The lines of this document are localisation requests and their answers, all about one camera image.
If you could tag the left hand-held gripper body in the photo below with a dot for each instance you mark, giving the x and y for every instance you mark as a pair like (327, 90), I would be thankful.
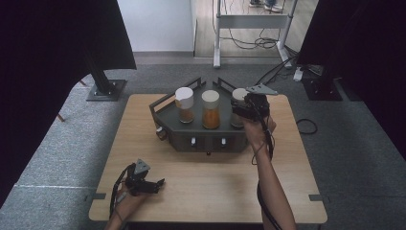
(135, 180)

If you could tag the black curtain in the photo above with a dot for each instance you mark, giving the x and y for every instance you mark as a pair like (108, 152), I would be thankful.
(48, 64)
(367, 48)

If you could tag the white power strip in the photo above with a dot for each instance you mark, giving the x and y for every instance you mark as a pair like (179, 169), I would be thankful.
(298, 74)

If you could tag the pale spice jar beige lid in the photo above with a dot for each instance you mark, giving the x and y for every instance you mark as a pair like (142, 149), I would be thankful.
(238, 95)

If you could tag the grey tape tab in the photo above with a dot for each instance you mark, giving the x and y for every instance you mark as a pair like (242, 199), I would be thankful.
(315, 197)
(99, 196)

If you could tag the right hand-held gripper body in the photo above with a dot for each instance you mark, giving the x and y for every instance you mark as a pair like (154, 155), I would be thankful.
(257, 107)

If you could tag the orange spice jar beige lid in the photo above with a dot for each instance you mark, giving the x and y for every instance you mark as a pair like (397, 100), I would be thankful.
(210, 111)

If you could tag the brown wooden leg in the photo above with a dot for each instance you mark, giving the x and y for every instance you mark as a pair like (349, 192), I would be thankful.
(60, 117)
(83, 83)

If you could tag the person's left hand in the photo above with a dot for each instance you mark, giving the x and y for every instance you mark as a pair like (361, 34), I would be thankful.
(127, 206)

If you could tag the white metal stand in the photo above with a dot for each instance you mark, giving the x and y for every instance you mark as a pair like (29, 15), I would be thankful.
(252, 21)

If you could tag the white spout lid spice jar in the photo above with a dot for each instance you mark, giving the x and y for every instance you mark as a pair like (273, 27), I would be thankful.
(185, 102)

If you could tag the black stand base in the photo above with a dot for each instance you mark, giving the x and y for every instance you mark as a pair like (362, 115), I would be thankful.
(107, 91)
(322, 89)

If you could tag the black corner shelf rack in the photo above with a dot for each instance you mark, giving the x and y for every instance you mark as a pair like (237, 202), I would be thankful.
(198, 137)

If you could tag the person's right hand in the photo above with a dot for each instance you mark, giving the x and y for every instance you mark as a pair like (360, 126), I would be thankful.
(258, 134)

